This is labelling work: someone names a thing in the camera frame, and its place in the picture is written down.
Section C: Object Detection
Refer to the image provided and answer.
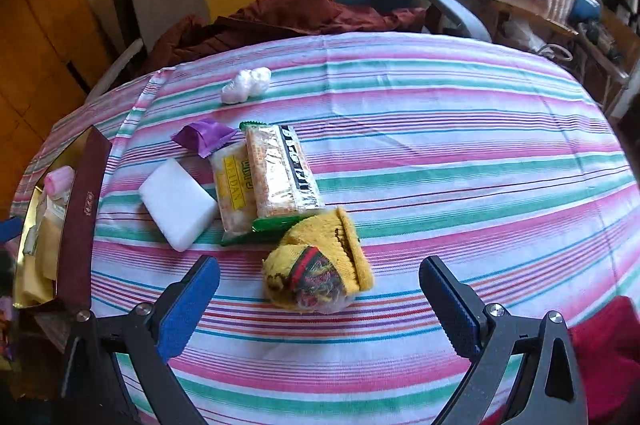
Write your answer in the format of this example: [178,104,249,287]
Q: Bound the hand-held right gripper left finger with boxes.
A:
[60,255,222,425]

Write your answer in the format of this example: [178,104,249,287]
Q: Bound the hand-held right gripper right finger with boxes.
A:
[419,255,591,425]

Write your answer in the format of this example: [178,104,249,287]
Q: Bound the pink hair roller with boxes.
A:
[44,165,76,201]

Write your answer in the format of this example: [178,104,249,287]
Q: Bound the gold tin box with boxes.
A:
[10,125,113,311]

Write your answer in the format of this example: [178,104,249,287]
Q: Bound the white sponge block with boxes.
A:
[138,158,219,252]

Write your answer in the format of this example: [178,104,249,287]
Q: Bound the yellow sock ball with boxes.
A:
[262,206,375,315]

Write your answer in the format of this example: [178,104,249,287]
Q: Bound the yellow label cracker packet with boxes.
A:
[209,140,266,247]

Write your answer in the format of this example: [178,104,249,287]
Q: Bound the green snack packets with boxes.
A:
[239,120,327,233]

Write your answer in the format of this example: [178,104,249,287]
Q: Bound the purple snack packet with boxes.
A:
[171,118,237,157]

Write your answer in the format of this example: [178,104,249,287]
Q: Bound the striped tablecloth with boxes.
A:
[10,31,640,425]

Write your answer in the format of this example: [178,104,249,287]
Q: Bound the red garment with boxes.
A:
[570,295,640,425]

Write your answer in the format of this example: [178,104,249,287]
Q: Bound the wooden wardrobe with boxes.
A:
[0,0,113,156]

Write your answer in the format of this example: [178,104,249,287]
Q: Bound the maroon cloth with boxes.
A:
[142,0,428,71]

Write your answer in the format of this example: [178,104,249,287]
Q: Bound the blue desk lamp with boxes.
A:
[570,0,603,23]

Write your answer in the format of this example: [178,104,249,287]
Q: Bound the white cable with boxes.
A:
[537,42,574,62]

